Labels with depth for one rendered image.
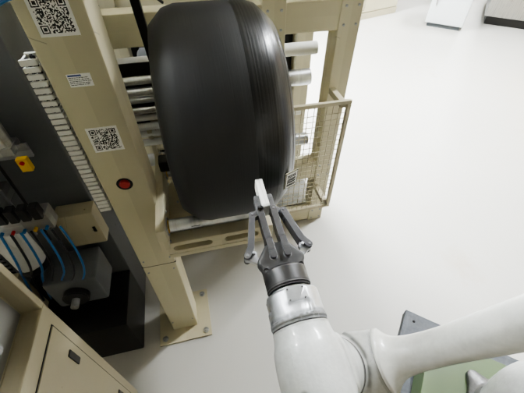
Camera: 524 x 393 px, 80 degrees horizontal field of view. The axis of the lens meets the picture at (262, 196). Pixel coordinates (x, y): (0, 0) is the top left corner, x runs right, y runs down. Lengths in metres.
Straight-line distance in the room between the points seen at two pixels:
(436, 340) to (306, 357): 0.20
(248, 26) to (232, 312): 1.48
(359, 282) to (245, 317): 0.71
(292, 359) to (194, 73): 0.55
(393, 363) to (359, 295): 1.40
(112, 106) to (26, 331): 0.60
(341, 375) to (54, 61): 0.80
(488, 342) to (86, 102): 0.88
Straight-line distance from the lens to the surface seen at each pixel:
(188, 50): 0.73
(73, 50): 0.83
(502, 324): 0.50
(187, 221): 1.05
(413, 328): 1.24
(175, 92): 0.70
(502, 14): 6.91
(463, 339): 0.54
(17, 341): 1.04
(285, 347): 0.49
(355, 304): 1.96
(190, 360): 1.81
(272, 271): 0.53
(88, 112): 0.89
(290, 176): 0.80
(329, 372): 0.48
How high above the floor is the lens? 1.70
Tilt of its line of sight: 45 degrees down
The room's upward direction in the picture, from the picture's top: straight up
